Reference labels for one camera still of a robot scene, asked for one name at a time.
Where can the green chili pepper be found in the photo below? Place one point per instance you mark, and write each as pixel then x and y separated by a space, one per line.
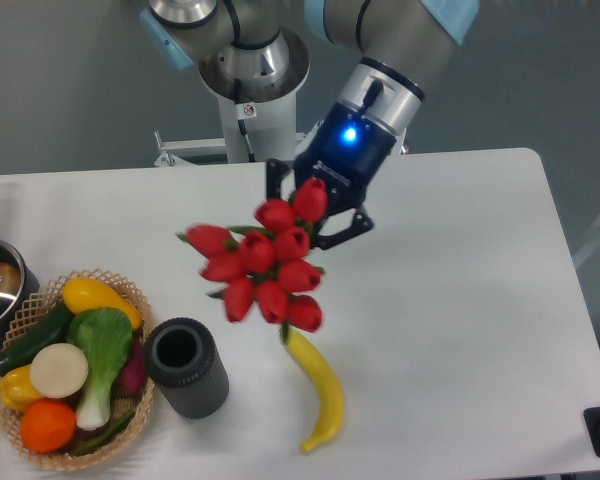
pixel 104 438

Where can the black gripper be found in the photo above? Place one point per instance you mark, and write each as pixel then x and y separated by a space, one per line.
pixel 346 153

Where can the green cucumber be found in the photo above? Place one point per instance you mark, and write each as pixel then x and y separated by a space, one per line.
pixel 51 329

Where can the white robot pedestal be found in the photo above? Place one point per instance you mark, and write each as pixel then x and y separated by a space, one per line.
pixel 256 93

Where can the white round radish slice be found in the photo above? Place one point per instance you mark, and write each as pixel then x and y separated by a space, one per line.
pixel 59 370

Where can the yellow squash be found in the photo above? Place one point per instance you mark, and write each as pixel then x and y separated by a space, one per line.
pixel 81 294

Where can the red tulip bouquet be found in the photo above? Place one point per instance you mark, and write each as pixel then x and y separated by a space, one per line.
pixel 266 266

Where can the purple red radish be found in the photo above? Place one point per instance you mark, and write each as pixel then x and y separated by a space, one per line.
pixel 132 377

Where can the green bok choy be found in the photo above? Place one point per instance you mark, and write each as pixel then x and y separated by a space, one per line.
pixel 104 335

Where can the yellow bell pepper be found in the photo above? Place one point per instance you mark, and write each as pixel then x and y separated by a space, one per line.
pixel 17 391

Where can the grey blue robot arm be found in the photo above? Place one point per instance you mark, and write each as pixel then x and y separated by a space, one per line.
pixel 403 45

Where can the yellow banana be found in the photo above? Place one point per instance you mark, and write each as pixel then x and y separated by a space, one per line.
pixel 327 385

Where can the dark grey ribbed vase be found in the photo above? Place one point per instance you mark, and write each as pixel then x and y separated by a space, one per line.
pixel 182 359

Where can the woven wicker basket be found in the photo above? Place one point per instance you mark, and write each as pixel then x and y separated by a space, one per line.
pixel 34 308

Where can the orange fruit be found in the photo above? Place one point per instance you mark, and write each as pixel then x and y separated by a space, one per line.
pixel 47 426

